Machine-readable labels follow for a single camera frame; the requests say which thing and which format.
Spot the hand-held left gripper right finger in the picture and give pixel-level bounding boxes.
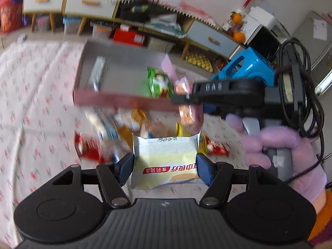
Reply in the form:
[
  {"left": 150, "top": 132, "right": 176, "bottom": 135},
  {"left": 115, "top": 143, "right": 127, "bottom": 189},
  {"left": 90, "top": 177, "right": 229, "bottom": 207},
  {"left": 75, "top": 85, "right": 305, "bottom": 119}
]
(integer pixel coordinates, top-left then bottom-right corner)
[{"left": 196, "top": 153, "right": 279, "bottom": 208}]

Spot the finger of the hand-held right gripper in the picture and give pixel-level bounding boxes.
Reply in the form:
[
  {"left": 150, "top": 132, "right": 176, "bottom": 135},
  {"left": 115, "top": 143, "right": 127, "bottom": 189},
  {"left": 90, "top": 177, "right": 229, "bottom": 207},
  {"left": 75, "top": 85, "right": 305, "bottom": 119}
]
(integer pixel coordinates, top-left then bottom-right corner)
[{"left": 171, "top": 79, "right": 266, "bottom": 105}]

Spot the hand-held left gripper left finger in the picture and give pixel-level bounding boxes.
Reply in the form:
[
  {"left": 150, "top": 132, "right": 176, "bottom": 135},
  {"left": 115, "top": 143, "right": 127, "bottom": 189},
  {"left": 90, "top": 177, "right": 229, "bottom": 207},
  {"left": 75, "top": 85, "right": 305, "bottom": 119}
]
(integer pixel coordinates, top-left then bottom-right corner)
[{"left": 52, "top": 153, "right": 135, "bottom": 209}]

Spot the red snack packet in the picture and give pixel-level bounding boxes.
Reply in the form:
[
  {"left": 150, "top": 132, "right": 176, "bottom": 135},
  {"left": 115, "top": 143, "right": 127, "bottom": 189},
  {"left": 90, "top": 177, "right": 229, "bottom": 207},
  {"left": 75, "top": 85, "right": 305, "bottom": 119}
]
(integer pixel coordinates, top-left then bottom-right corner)
[
  {"left": 75, "top": 132, "right": 105, "bottom": 162},
  {"left": 204, "top": 135, "right": 230, "bottom": 157}
]

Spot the cream snack packet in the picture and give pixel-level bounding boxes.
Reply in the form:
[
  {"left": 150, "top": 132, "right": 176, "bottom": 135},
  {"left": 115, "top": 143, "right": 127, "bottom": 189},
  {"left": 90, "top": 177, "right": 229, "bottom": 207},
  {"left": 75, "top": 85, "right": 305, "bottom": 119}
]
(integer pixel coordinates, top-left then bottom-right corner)
[{"left": 130, "top": 132, "right": 204, "bottom": 190}]

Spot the yellow snack packet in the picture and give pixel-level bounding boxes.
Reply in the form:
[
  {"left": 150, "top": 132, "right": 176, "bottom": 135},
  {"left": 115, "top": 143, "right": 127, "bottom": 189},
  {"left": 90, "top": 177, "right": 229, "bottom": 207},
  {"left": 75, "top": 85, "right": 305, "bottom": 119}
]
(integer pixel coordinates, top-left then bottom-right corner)
[{"left": 176, "top": 123, "right": 193, "bottom": 138}]

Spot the orange translucent snack packet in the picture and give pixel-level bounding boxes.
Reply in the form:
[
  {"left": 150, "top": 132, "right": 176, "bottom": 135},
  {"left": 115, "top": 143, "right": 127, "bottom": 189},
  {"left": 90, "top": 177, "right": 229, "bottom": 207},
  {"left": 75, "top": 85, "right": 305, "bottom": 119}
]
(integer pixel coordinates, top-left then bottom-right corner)
[{"left": 179, "top": 104, "right": 200, "bottom": 126}]

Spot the pink cardboard box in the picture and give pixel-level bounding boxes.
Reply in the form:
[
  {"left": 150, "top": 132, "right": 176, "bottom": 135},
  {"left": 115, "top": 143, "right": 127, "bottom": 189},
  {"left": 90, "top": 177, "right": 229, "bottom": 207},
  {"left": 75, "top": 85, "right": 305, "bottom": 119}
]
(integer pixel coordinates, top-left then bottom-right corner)
[{"left": 73, "top": 38, "right": 205, "bottom": 125}]

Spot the person's right hand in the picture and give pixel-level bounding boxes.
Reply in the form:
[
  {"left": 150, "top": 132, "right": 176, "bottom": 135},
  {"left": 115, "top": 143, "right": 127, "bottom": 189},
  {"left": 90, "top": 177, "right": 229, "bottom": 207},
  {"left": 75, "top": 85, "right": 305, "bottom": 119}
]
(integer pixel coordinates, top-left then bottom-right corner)
[{"left": 225, "top": 114, "right": 328, "bottom": 200}]

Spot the blue plastic stool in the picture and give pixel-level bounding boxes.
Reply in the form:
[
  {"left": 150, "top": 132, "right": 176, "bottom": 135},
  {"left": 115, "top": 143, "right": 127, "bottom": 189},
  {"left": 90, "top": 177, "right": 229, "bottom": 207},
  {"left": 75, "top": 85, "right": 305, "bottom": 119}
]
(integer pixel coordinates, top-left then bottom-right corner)
[{"left": 212, "top": 47, "right": 277, "bottom": 89}]

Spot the blue white snack packet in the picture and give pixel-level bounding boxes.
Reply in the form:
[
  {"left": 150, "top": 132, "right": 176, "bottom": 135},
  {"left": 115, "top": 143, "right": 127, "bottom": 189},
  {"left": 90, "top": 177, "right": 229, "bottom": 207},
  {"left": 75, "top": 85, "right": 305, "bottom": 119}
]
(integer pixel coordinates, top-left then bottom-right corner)
[{"left": 85, "top": 111, "right": 125, "bottom": 159}]

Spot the yellow egg tray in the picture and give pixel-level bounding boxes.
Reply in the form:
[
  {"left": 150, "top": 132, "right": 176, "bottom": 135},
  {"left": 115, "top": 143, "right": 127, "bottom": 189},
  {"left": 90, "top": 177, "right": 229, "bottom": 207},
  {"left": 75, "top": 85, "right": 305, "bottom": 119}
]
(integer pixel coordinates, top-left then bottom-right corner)
[{"left": 186, "top": 52, "right": 216, "bottom": 72}]

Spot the peach snack packet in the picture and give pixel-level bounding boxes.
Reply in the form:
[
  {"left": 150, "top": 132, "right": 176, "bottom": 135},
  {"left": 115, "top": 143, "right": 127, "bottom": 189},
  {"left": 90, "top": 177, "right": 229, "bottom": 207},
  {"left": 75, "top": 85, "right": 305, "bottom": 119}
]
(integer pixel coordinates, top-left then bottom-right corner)
[{"left": 173, "top": 77, "right": 195, "bottom": 95}]

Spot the grey metal cabinet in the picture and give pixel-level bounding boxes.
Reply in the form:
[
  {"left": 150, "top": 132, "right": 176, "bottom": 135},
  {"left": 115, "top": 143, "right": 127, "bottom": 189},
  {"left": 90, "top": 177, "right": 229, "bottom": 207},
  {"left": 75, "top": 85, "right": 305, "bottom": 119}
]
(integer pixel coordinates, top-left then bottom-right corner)
[{"left": 293, "top": 10, "right": 332, "bottom": 90}]

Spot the pink snack packet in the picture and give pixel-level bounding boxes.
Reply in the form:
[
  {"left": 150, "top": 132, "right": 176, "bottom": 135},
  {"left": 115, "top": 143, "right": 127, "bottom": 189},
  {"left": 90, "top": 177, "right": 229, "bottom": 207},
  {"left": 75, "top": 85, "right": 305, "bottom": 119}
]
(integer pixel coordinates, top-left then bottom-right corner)
[{"left": 161, "top": 54, "right": 177, "bottom": 76}]

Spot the green snack packet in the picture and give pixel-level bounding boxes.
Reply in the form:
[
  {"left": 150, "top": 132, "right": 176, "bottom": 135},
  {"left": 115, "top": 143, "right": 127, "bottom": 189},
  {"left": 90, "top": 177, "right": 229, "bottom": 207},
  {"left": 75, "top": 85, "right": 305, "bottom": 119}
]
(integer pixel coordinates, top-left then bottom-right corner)
[{"left": 147, "top": 67, "right": 174, "bottom": 99}]

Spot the white black appliance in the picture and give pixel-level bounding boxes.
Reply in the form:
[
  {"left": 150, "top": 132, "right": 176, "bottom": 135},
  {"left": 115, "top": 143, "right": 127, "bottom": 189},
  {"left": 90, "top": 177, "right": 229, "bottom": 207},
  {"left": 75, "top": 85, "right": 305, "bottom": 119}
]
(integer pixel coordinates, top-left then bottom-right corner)
[{"left": 244, "top": 6, "right": 292, "bottom": 60}]

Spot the white paper note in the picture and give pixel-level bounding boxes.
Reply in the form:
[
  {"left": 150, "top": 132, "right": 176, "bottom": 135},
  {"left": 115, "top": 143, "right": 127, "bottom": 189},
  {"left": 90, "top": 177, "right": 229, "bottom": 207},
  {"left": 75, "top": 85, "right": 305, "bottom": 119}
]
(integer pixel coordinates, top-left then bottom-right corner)
[{"left": 312, "top": 18, "right": 329, "bottom": 41}]

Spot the stack of papers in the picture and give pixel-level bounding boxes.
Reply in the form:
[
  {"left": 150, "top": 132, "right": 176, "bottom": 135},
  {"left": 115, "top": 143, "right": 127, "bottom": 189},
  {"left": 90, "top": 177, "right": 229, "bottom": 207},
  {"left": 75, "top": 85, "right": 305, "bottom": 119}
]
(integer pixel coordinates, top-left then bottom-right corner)
[{"left": 145, "top": 14, "right": 186, "bottom": 38}]

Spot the silver snack packet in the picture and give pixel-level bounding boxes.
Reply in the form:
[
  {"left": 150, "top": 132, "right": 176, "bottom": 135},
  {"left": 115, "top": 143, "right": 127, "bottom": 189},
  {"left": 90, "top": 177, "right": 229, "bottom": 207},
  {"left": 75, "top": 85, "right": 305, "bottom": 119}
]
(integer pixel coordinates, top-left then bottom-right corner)
[{"left": 87, "top": 56, "right": 107, "bottom": 92}]

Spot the white cherry print blanket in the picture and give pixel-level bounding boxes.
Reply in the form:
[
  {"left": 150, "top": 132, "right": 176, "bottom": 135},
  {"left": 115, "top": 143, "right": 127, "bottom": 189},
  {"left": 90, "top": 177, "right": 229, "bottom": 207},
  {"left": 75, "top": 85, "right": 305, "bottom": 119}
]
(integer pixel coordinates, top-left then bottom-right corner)
[{"left": 0, "top": 40, "right": 249, "bottom": 242}]

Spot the red cardboard box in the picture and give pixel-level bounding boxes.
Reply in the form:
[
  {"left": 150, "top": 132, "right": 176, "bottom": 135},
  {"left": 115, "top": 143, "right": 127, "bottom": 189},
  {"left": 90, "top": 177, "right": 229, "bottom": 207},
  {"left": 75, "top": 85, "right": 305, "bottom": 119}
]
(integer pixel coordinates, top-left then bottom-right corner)
[{"left": 113, "top": 28, "right": 146, "bottom": 48}]

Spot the black case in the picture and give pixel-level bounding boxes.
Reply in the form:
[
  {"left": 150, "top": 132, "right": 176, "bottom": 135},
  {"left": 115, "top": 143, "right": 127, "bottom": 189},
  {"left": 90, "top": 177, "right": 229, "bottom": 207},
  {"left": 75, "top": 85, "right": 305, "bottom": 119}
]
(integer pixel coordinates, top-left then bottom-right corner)
[{"left": 120, "top": 3, "right": 156, "bottom": 23}]

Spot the blue lid storage bin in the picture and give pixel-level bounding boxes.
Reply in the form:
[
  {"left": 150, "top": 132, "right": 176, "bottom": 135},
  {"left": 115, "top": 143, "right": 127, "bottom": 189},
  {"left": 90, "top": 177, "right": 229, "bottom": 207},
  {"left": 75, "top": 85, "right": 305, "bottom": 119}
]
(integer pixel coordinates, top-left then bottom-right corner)
[{"left": 63, "top": 17, "right": 84, "bottom": 35}]

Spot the wooden low cabinet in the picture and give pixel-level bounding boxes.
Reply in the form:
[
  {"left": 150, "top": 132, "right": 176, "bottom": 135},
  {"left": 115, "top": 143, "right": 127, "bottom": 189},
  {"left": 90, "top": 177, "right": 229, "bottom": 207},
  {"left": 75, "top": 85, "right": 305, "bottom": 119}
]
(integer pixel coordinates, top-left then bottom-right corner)
[{"left": 63, "top": 0, "right": 242, "bottom": 61}]

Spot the small clear storage bin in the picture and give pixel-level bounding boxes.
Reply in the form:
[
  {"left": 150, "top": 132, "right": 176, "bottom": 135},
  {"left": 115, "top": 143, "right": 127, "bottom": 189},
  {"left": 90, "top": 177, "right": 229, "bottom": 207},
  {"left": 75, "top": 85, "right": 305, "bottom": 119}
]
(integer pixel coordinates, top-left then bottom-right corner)
[{"left": 36, "top": 16, "right": 51, "bottom": 32}]

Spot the wooden shelf cabinet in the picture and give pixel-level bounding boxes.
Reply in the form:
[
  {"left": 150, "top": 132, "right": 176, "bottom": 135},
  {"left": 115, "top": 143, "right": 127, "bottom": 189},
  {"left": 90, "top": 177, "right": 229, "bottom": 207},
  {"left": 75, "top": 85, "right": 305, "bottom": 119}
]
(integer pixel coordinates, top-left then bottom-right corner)
[{"left": 22, "top": 0, "right": 67, "bottom": 34}]

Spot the red printed bag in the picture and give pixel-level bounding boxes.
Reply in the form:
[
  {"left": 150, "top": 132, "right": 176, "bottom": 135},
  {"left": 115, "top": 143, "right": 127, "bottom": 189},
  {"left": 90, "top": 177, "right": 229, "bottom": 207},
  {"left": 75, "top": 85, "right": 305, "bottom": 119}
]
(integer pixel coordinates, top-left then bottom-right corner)
[{"left": 0, "top": 0, "right": 23, "bottom": 33}]

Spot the black coiled cable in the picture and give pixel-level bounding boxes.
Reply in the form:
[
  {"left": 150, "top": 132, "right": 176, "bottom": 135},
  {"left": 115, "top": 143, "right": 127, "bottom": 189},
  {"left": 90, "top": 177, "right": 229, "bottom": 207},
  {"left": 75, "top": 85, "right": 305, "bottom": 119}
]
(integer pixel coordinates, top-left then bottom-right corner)
[{"left": 275, "top": 38, "right": 325, "bottom": 184}]

